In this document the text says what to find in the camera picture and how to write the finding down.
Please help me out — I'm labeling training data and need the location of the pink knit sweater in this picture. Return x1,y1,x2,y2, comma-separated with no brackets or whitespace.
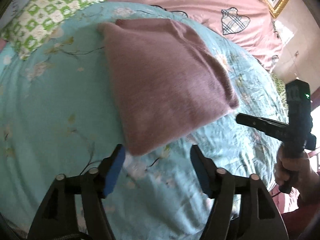
98,18,239,155

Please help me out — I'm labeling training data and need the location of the person's right hand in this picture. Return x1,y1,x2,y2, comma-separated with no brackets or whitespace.
274,145,319,204

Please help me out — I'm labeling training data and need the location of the teal floral bed sheet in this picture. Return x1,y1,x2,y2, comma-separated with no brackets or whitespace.
1,2,287,239

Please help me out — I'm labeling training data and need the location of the pink heart-print quilt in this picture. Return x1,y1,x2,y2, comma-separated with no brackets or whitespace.
109,0,283,72

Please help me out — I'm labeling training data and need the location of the green checkered small pillow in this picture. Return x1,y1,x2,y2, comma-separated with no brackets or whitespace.
1,0,106,60

